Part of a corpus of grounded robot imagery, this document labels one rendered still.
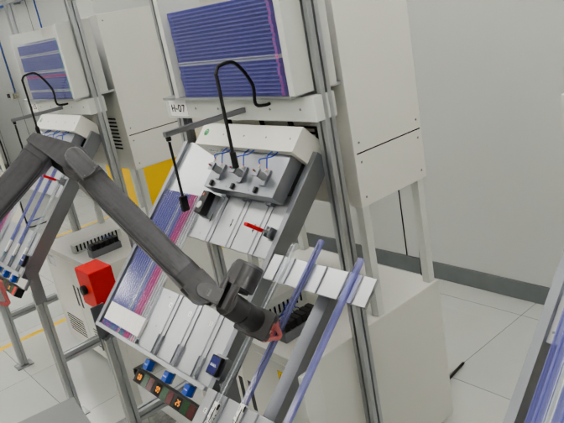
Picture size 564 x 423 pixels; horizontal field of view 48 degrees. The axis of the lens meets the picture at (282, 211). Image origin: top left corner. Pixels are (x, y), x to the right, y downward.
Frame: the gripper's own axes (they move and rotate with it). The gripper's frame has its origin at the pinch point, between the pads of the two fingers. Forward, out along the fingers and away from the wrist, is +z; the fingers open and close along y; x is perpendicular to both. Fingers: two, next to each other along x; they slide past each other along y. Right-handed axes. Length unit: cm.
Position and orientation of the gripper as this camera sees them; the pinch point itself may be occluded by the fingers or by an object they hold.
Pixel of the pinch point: (276, 335)
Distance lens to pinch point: 151.5
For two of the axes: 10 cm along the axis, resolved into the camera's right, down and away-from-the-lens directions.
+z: 5.4, 4.9, 6.8
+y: -7.2, -1.5, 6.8
